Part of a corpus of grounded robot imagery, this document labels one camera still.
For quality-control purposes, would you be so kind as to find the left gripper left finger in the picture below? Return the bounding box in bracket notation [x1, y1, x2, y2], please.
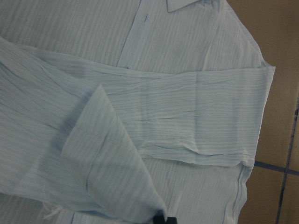
[153, 209, 167, 224]

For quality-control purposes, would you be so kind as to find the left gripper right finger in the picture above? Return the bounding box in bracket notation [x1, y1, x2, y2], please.
[167, 212, 178, 224]

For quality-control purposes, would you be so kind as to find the light blue button-up shirt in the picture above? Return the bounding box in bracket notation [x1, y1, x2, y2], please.
[0, 0, 275, 224]

